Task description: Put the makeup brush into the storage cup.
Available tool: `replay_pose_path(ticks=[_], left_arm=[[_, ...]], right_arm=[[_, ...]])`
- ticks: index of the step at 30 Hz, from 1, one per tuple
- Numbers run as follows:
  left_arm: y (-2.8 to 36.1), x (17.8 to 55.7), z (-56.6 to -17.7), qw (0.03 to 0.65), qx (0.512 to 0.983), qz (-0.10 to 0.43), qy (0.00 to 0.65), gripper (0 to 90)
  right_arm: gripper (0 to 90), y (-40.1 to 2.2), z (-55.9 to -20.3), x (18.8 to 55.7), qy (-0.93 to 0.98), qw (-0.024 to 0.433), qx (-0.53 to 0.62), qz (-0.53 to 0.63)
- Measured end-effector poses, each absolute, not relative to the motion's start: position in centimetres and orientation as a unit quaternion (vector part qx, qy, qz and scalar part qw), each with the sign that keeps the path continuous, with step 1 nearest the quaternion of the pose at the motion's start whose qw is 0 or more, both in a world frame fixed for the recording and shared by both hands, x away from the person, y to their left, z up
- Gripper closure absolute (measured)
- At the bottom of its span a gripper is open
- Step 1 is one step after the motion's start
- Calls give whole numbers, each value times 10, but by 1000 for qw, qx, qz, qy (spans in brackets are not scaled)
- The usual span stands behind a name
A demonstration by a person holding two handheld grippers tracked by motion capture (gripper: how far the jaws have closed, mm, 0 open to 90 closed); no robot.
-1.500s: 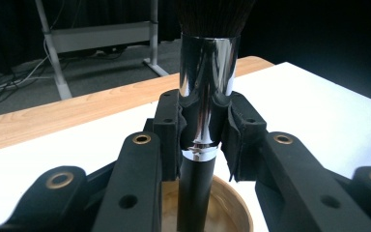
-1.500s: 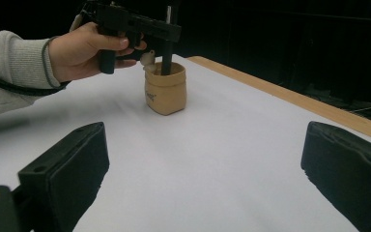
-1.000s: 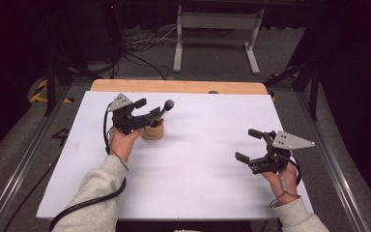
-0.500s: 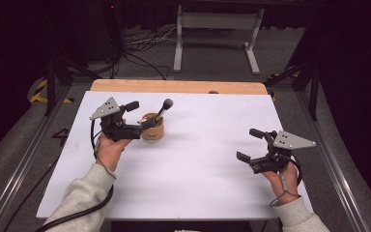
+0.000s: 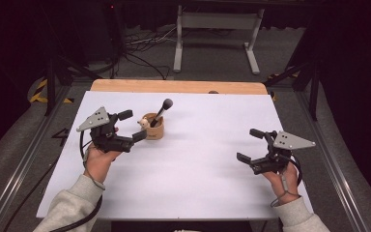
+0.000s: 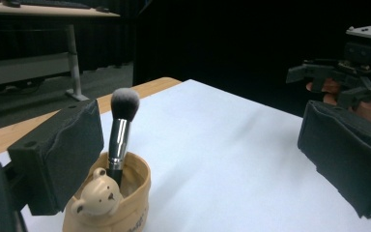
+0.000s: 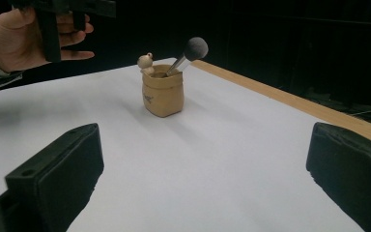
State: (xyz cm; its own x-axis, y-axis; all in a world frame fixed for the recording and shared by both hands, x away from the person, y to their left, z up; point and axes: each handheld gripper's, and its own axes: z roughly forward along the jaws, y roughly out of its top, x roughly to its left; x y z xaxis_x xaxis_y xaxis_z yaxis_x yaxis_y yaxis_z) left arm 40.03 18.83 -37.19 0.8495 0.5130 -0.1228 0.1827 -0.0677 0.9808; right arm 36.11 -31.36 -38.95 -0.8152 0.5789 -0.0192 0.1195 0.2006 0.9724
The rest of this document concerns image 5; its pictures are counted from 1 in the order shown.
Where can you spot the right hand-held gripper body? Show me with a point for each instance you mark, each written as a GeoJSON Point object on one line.
{"type": "Point", "coordinates": [291, 141]}

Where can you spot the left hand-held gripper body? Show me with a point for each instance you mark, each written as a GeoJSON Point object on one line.
{"type": "Point", "coordinates": [109, 141]}

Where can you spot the wooden cup with animal figure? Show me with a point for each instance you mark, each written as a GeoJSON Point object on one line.
{"type": "Point", "coordinates": [156, 132]}

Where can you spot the black makeup brush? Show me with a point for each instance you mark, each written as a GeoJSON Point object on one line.
{"type": "Point", "coordinates": [164, 108]}

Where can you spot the person's left hand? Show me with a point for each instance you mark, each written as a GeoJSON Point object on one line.
{"type": "Point", "coordinates": [98, 164]}

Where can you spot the person's right hand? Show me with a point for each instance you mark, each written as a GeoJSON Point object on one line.
{"type": "Point", "coordinates": [278, 185]}

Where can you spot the yellow black floor tape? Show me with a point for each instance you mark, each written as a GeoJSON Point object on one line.
{"type": "Point", "coordinates": [273, 96]}
{"type": "Point", "coordinates": [38, 96]}

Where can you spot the black tripod stand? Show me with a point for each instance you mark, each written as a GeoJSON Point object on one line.
{"type": "Point", "coordinates": [314, 93]}
{"type": "Point", "coordinates": [51, 90]}

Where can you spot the white table cover sheet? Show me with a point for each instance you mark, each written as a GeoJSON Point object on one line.
{"type": "Point", "coordinates": [186, 187]}

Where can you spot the black equipment tower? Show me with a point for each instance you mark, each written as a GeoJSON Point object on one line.
{"type": "Point", "coordinates": [114, 29]}

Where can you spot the aluminium frame rail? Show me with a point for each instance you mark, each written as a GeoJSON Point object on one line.
{"type": "Point", "coordinates": [29, 158]}
{"type": "Point", "coordinates": [331, 154]}

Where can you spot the white metal table frame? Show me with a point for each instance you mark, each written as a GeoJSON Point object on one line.
{"type": "Point", "coordinates": [217, 21]}

